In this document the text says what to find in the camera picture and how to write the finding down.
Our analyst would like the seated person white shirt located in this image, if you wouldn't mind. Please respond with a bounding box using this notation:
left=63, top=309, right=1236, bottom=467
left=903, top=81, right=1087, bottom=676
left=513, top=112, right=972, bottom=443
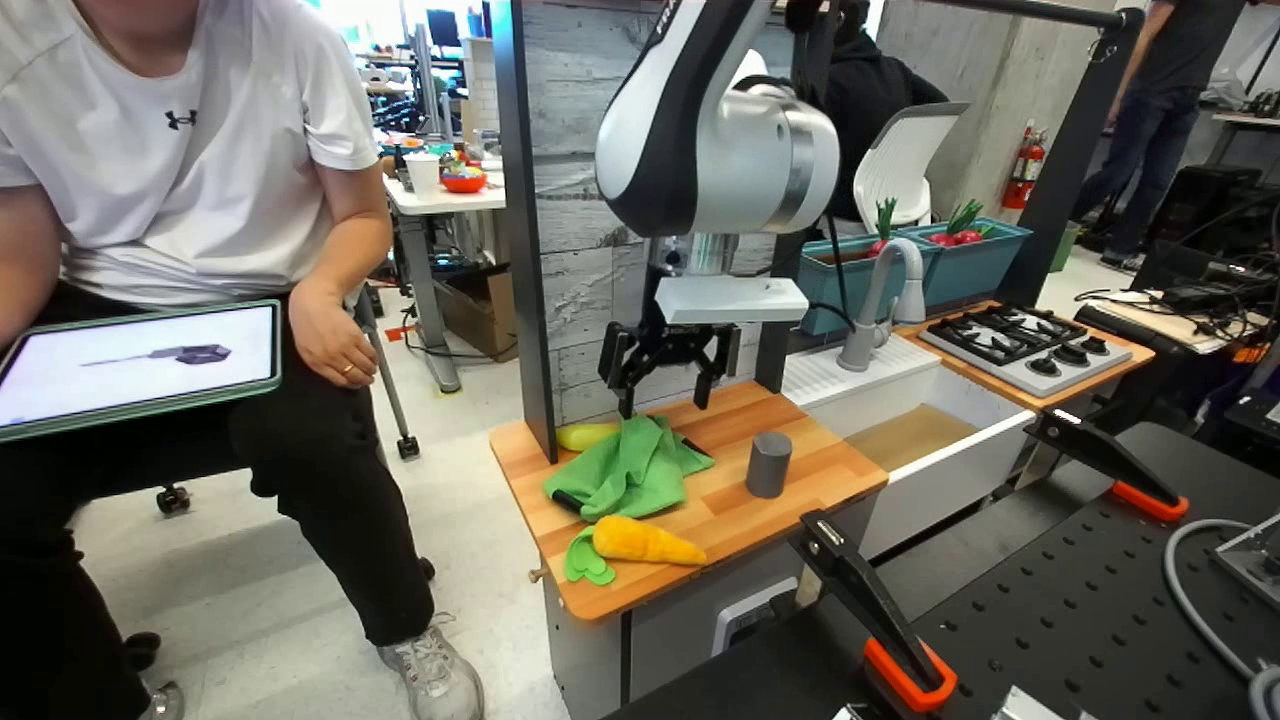
left=0, top=0, right=482, bottom=720

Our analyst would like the white office chair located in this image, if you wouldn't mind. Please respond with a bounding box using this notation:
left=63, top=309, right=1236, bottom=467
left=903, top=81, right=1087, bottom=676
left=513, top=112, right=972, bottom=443
left=851, top=105, right=965, bottom=225

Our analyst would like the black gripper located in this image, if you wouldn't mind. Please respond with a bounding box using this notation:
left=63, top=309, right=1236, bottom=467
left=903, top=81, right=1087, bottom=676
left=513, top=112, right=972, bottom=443
left=595, top=325, right=738, bottom=419

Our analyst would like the yellow toy carrot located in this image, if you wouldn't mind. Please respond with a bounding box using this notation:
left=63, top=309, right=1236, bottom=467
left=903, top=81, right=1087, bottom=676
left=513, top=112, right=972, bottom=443
left=564, top=517, right=708, bottom=586

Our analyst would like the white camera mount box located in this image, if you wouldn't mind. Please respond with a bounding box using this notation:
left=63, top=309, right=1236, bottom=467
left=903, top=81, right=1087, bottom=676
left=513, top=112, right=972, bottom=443
left=652, top=278, right=809, bottom=325

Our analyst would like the orange black clamp near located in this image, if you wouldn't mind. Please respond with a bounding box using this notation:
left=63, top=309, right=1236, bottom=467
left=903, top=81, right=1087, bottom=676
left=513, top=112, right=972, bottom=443
left=801, top=514, right=959, bottom=715

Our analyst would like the orange black clamp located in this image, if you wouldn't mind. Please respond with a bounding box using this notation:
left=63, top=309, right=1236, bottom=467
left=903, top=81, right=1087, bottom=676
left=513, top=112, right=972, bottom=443
left=801, top=514, right=959, bottom=715
left=1035, top=408, right=1190, bottom=523

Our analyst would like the white background desk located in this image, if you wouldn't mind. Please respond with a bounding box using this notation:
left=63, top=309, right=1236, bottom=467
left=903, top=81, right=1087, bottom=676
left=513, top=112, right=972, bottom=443
left=382, top=151, right=504, bottom=398

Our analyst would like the standing person background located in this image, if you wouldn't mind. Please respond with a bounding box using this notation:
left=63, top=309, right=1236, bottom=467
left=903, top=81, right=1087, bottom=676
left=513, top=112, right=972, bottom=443
left=1070, top=0, right=1247, bottom=267

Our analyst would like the green towel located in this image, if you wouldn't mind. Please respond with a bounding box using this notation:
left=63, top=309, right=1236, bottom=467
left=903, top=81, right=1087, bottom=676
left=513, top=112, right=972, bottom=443
left=542, top=417, right=710, bottom=522

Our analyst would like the grey cylinder can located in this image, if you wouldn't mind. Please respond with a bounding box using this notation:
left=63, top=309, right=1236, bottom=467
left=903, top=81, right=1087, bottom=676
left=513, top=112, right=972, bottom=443
left=743, top=434, right=790, bottom=501

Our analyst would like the wooden counter cabinet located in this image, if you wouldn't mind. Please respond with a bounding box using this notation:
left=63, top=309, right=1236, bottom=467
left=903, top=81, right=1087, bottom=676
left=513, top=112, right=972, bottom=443
left=488, top=384, right=887, bottom=720

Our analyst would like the teal planter bin right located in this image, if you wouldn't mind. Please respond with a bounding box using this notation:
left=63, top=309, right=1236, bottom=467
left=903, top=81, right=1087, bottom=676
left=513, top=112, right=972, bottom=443
left=917, top=219, right=1028, bottom=313

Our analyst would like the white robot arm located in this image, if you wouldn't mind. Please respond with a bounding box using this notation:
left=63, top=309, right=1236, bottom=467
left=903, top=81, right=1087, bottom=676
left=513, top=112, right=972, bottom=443
left=595, top=0, right=839, bottom=417

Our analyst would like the tablet computer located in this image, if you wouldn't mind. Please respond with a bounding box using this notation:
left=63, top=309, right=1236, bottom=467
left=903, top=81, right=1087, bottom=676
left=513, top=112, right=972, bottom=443
left=0, top=302, right=283, bottom=441

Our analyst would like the grey sink faucet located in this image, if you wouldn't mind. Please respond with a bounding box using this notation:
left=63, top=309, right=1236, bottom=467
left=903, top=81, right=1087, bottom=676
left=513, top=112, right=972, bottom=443
left=836, top=236, right=927, bottom=371

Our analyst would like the toy stove top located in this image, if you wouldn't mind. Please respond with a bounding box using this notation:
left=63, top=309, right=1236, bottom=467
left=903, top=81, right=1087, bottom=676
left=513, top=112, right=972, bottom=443
left=922, top=309, right=1130, bottom=398

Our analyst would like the teal planter bin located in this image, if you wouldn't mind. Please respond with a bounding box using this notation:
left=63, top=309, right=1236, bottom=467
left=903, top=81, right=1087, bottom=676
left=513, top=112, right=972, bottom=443
left=794, top=241, right=875, bottom=339
left=917, top=219, right=1028, bottom=313

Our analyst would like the teal planter bin left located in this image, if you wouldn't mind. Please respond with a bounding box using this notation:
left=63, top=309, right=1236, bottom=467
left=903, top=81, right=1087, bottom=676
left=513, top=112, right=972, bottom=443
left=794, top=241, right=875, bottom=339

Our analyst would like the red fire extinguisher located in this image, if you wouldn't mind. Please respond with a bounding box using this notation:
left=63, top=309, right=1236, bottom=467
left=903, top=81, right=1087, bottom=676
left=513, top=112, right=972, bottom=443
left=999, top=123, right=1049, bottom=212

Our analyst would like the grey cable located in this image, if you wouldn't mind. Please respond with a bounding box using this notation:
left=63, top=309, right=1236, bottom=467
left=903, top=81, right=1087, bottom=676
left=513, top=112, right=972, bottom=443
left=1159, top=517, right=1280, bottom=720

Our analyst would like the white toy sink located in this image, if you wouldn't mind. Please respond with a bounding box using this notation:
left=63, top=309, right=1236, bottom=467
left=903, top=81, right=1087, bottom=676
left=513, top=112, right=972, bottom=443
left=782, top=336, right=1030, bottom=560

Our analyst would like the yellow toy banana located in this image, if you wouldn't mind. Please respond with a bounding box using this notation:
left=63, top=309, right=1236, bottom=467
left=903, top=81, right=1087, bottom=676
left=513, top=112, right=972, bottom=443
left=556, top=419, right=619, bottom=452

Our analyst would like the orange black clamp far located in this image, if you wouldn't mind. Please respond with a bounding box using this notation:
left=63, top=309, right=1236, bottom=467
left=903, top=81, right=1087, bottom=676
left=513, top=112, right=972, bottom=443
left=1035, top=408, right=1190, bottom=523

